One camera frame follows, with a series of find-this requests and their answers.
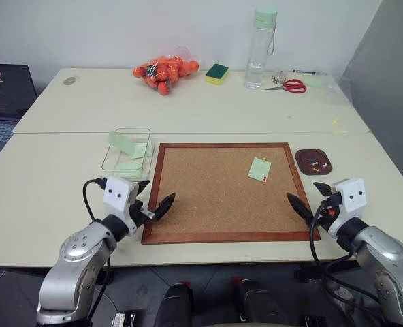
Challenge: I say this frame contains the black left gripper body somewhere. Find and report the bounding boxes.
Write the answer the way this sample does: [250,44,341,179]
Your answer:
[127,189,155,228]

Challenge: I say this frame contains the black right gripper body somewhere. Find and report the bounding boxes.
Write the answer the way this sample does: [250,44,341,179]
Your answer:
[311,191,344,233]

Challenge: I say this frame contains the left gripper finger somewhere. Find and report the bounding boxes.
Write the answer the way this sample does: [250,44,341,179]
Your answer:
[135,179,151,197]
[152,192,176,222]

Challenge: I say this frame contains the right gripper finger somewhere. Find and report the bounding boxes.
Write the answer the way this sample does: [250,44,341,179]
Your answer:
[286,192,315,224]
[312,181,333,197]

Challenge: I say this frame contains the wood framed cork board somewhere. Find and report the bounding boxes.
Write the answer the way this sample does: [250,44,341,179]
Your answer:
[140,142,322,245]

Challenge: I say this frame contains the green sticky note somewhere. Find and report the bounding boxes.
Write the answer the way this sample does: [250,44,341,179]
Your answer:
[247,156,272,183]

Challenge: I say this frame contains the brown dish with pushpins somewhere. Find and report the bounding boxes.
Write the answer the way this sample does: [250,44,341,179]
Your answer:
[294,148,335,176]

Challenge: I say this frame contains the clear plastic box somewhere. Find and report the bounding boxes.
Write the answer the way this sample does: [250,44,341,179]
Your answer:
[101,127,155,181]

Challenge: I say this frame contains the dark rounded shape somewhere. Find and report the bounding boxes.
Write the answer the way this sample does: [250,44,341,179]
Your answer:
[233,277,285,327]
[152,281,195,327]

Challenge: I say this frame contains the black labelled box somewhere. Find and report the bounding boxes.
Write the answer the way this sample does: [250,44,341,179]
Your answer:
[112,311,138,327]

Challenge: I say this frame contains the bag of oranges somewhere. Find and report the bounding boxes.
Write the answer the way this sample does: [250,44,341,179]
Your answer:
[131,45,206,97]

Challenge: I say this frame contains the yellow green sponge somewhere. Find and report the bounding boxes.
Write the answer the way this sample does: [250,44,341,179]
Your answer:
[204,63,231,85]

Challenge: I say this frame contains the clear bottle green lid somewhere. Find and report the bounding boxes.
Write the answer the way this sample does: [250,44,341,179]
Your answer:
[244,7,279,91]

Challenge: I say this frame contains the dark laptop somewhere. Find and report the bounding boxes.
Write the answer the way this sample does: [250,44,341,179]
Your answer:
[0,63,39,165]

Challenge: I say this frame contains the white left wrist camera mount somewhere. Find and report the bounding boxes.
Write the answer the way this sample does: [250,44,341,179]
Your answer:
[102,176,140,236]

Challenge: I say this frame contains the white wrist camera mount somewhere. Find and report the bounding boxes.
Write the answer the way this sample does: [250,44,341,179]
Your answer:
[326,177,367,240]
[102,176,140,236]

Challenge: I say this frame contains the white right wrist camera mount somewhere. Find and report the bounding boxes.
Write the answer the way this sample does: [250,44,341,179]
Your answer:
[326,177,367,240]

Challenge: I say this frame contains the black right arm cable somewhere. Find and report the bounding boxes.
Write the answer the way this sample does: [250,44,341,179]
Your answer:
[309,200,388,323]

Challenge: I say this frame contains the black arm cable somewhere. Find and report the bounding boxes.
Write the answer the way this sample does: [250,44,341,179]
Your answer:
[309,200,388,323]
[82,178,112,323]

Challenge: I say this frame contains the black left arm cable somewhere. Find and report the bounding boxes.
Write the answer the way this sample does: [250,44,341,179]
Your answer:
[82,178,112,323]

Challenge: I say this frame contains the red handled scissors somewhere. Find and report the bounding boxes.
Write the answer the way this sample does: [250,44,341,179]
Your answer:
[264,78,308,94]

